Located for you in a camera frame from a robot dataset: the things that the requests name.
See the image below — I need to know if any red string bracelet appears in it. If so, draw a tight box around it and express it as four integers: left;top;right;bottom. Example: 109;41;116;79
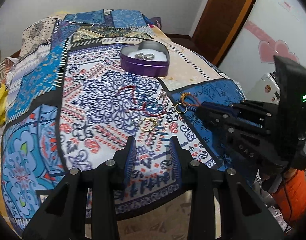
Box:
116;85;169;117

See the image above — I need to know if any wooden door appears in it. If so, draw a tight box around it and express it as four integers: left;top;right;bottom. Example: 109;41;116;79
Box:
192;0;264;67

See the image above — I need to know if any person's right forearm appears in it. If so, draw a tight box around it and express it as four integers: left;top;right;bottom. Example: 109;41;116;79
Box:
271;168;306;224

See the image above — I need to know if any purple heart-shaped tin box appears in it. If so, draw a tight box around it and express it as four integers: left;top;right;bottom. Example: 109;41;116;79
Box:
120;40;169;77

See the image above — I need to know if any white appliance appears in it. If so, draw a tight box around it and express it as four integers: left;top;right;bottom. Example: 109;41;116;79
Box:
245;72;281;103

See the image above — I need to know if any white fridge with pink hearts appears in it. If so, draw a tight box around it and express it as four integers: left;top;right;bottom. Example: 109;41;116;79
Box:
215;0;306;98

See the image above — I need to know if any gold ring with orange string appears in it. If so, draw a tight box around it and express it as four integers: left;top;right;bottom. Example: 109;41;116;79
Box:
175;92;202;113

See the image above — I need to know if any purple bag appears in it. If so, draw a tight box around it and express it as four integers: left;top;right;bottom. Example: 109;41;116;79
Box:
147;16;163;30

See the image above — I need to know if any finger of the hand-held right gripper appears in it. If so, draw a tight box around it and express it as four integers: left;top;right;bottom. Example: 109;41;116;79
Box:
195;106;272;136
229;99;280;123

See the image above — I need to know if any black cable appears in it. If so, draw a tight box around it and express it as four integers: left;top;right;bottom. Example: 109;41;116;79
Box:
280;171;293;227

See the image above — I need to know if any gold heart-shaped ring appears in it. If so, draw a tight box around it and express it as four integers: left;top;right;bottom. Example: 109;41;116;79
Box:
140;117;159;132

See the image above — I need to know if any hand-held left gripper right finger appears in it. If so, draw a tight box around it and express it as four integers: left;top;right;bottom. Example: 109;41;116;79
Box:
169;135;285;240

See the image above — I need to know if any blue patchwork printed cloth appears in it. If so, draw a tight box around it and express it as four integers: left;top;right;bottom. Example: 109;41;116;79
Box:
0;9;246;238

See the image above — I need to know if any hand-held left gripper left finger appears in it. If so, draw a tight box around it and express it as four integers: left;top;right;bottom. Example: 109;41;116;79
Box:
22;136;137;240

